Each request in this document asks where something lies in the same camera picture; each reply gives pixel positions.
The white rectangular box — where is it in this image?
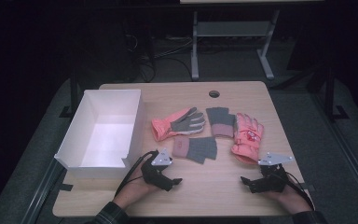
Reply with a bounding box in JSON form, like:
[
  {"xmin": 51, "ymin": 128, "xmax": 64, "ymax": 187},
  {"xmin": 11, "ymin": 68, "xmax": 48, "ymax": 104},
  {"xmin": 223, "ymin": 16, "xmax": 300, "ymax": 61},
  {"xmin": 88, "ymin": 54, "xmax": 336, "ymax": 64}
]
[{"xmin": 53, "ymin": 89, "xmax": 146, "ymax": 180}]

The black metal stand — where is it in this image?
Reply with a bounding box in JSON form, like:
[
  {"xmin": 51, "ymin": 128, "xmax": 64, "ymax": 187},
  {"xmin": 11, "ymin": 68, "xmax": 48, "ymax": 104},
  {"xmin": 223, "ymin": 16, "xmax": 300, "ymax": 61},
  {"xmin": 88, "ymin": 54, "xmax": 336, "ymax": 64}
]
[
  {"xmin": 59, "ymin": 59, "xmax": 82, "ymax": 119},
  {"xmin": 321, "ymin": 59, "xmax": 351, "ymax": 123}
]

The white metal desk frame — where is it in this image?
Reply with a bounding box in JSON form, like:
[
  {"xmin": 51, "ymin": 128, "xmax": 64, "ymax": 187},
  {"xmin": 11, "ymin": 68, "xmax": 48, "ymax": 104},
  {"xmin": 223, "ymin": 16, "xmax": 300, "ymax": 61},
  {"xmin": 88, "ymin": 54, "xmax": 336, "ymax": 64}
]
[{"xmin": 190, "ymin": 8, "xmax": 282, "ymax": 81}]

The gray knit glove pink cuff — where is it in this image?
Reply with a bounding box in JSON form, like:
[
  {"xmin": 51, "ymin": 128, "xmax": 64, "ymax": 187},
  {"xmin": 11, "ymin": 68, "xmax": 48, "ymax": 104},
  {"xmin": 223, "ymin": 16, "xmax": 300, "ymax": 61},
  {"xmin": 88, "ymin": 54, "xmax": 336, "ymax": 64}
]
[
  {"xmin": 172, "ymin": 136, "xmax": 218, "ymax": 165},
  {"xmin": 205, "ymin": 106, "xmax": 237, "ymax": 139}
]

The person's left hand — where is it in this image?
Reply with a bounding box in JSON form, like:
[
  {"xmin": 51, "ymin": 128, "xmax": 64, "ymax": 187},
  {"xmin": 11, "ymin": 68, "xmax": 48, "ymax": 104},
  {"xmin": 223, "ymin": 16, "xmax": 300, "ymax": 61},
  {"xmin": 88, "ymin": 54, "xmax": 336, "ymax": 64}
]
[{"xmin": 113, "ymin": 173, "xmax": 160, "ymax": 210}]

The pink padded ski glove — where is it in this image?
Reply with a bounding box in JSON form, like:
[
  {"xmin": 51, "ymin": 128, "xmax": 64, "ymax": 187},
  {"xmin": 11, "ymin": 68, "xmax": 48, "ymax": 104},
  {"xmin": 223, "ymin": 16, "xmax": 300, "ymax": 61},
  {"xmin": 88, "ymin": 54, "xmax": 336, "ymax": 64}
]
[{"xmin": 230, "ymin": 112, "xmax": 265, "ymax": 165}]

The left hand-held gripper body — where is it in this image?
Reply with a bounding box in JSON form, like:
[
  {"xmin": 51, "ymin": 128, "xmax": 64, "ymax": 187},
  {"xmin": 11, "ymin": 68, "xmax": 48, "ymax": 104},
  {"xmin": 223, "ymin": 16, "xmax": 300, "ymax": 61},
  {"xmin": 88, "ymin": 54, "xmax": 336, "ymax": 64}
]
[{"xmin": 140, "ymin": 147, "xmax": 174, "ymax": 192}]

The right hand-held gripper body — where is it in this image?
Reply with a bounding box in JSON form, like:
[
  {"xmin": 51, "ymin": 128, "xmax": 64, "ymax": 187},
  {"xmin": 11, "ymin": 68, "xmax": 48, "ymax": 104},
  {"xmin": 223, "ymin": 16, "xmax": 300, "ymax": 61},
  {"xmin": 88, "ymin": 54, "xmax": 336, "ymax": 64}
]
[{"xmin": 251, "ymin": 151, "xmax": 295, "ymax": 194}]

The person's right hand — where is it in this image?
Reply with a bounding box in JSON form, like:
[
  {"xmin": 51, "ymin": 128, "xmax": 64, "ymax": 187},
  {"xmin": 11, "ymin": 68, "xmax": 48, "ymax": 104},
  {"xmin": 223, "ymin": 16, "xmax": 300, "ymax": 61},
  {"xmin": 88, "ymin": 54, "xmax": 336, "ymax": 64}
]
[{"xmin": 265, "ymin": 175, "xmax": 313, "ymax": 216}]

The pink glove with gray palm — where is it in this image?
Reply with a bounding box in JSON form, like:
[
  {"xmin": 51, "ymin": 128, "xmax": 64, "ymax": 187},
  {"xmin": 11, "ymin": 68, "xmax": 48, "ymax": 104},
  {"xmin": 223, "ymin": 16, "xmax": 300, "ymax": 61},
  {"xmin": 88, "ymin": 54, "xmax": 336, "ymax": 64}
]
[{"xmin": 151, "ymin": 106, "xmax": 207, "ymax": 143}]

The bundle of floor cables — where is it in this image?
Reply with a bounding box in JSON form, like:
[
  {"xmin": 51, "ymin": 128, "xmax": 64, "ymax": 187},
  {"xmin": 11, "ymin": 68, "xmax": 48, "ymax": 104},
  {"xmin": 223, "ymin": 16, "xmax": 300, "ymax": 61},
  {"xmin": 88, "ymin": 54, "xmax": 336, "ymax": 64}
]
[{"xmin": 122, "ymin": 29, "xmax": 194, "ymax": 83}]

